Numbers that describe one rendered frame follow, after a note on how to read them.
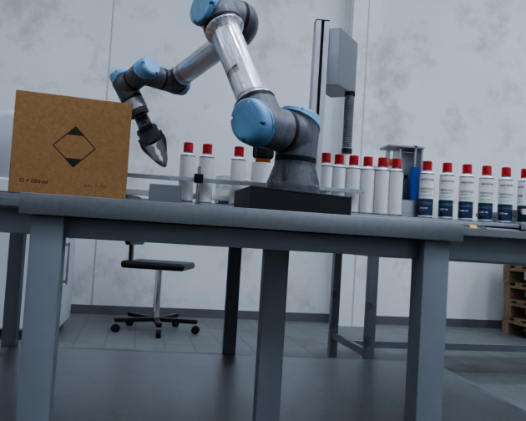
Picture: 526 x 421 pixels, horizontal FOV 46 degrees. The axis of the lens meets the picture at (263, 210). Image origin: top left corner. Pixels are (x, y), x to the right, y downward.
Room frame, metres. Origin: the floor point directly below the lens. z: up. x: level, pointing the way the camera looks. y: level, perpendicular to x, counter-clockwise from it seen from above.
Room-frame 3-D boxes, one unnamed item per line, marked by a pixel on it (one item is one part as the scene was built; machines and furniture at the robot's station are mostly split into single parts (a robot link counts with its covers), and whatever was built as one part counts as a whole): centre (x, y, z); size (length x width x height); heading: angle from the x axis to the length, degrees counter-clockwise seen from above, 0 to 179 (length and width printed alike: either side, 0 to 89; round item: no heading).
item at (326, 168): (2.15, -0.21, 0.98); 0.05 x 0.05 x 0.20
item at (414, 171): (2.24, -0.55, 0.98); 0.03 x 0.03 x 0.17
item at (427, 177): (2.20, -0.58, 0.98); 0.05 x 0.05 x 0.20
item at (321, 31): (2.01, -0.16, 1.16); 0.04 x 0.04 x 0.67; 7
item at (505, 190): (2.24, -0.88, 0.98); 0.05 x 0.05 x 0.20
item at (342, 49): (2.07, -0.21, 1.38); 0.17 x 0.10 x 0.19; 152
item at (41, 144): (1.75, 0.56, 0.99); 0.30 x 0.24 x 0.27; 108
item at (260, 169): (2.41, 0.01, 1.03); 0.09 x 0.09 x 0.30
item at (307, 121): (1.69, -0.08, 1.07); 0.13 x 0.12 x 0.14; 135
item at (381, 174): (2.18, -0.42, 0.98); 0.05 x 0.05 x 0.20
